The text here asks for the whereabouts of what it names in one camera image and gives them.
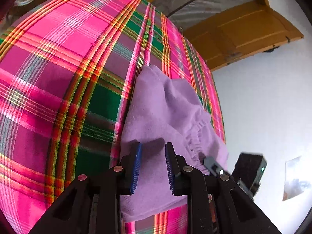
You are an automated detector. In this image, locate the purple fleece garment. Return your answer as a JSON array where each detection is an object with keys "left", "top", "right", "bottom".
[{"left": 121, "top": 66, "right": 228, "bottom": 222}]

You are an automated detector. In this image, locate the pink plaid tablecloth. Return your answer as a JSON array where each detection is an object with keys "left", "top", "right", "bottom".
[{"left": 1, "top": 0, "right": 225, "bottom": 233}]

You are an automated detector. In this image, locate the wooden door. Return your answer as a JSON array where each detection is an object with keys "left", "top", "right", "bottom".
[{"left": 183, "top": 1, "right": 304, "bottom": 71}]

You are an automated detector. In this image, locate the plastic-covered doorway curtain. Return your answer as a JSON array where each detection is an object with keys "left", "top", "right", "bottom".
[{"left": 151, "top": 0, "right": 255, "bottom": 31}]

